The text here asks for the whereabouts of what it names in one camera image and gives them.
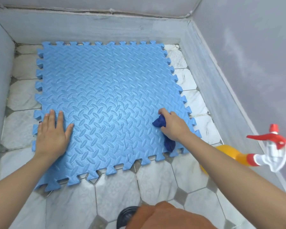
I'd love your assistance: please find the person's right hand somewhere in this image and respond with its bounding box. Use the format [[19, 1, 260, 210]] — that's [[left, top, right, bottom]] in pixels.
[[158, 108, 193, 142]]

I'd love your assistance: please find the person's left hand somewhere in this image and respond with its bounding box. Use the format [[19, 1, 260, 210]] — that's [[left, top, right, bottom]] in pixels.
[[34, 110, 74, 158]]

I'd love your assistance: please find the dark blue cleaning cloth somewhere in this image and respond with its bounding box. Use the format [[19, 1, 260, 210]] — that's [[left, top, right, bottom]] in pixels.
[[152, 115, 176, 153]]

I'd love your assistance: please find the blue interlocking foam floor mat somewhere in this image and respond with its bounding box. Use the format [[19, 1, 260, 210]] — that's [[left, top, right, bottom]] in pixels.
[[31, 40, 202, 192]]

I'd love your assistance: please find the person's left forearm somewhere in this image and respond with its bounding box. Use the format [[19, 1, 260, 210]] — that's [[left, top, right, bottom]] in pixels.
[[0, 151, 63, 229]]

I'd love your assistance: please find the person's right forearm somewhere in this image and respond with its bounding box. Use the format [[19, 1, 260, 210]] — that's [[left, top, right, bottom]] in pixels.
[[177, 133, 286, 229]]

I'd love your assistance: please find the yellow spray bottle red trigger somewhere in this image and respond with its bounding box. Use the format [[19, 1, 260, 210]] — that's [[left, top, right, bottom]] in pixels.
[[200, 124, 286, 176]]

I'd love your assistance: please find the person's orange trouser leg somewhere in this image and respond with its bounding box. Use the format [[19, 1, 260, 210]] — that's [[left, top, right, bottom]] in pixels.
[[125, 201, 218, 229]]

